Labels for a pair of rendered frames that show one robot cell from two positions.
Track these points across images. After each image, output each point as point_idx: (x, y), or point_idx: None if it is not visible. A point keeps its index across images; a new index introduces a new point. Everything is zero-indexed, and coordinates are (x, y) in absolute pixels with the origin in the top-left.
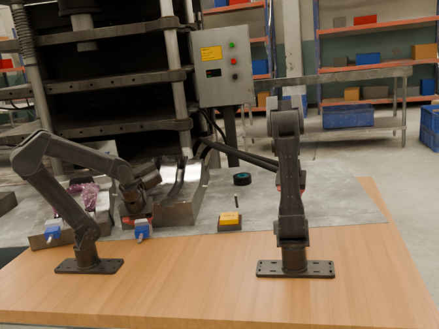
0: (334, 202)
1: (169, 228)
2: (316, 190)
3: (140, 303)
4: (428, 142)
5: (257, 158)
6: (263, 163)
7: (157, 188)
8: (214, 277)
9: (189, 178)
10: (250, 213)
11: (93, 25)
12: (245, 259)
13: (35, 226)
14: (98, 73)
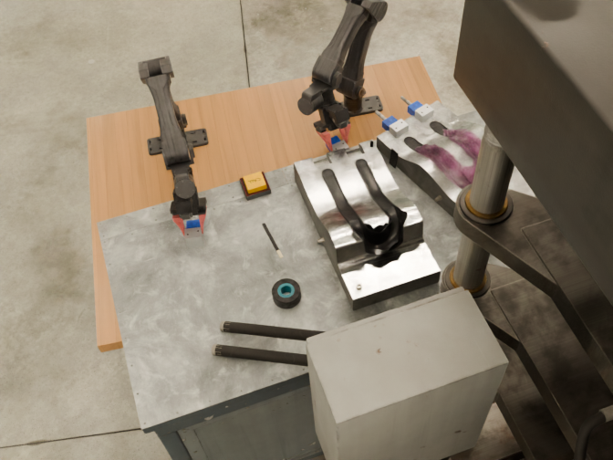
0: (150, 256)
1: None
2: (173, 283)
3: (278, 91)
4: None
5: (281, 351)
6: (261, 325)
7: (364, 190)
8: (237, 122)
9: (333, 214)
10: (243, 215)
11: None
12: (221, 146)
13: (451, 114)
14: None
